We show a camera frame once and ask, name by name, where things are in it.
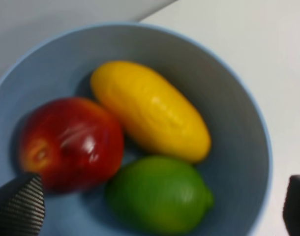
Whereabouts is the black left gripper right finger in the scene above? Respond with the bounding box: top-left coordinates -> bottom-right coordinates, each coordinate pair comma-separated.
283,175 -> 300,236

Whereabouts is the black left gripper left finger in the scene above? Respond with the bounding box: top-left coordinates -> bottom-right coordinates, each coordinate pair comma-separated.
0,173 -> 45,236

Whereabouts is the red apple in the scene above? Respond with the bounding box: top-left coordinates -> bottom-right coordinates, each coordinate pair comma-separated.
18,97 -> 124,193

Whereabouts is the green lime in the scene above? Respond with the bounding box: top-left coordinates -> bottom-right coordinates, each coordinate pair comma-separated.
105,156 -> 214,235

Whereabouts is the yellow mango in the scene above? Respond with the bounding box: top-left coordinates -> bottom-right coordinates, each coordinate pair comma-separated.
90,60 -> 211,163

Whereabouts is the blue plastic bowl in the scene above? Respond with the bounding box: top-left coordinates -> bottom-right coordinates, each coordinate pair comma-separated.
0,23 -> 272,236

